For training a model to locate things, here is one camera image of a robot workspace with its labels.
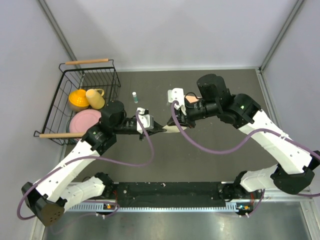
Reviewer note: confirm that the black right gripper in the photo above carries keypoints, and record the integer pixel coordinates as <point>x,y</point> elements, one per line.
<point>185,119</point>

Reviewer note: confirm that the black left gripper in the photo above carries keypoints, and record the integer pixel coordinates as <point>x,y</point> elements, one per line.
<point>156,128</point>

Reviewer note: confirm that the white green glue stick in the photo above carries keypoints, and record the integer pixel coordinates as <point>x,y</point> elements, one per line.
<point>135,97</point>

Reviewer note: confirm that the cream letter paper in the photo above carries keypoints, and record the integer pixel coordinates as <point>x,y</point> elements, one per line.
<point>171,129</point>

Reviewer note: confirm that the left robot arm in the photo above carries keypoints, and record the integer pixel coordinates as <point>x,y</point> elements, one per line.
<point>50,197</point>

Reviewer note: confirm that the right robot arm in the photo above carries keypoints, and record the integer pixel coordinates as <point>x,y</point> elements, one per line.
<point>295,166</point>

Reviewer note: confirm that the yellow mug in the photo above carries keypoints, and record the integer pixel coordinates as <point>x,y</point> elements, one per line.
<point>95,98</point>

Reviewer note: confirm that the pink plate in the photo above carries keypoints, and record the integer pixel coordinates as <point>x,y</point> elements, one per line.
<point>84,120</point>

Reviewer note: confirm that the orange bowl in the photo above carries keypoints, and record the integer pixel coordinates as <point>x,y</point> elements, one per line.
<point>77,100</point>

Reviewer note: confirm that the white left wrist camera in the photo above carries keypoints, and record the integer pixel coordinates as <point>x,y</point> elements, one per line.
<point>147,120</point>

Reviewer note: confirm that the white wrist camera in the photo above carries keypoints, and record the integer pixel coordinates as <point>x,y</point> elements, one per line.
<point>176,97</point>
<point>147,120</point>

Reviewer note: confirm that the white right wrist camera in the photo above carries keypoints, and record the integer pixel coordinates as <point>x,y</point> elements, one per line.
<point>176,97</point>

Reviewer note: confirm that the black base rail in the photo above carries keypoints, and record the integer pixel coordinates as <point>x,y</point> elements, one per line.
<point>152,197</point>

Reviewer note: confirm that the black wire basket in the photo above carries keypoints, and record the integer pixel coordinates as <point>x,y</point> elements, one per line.
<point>81,74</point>

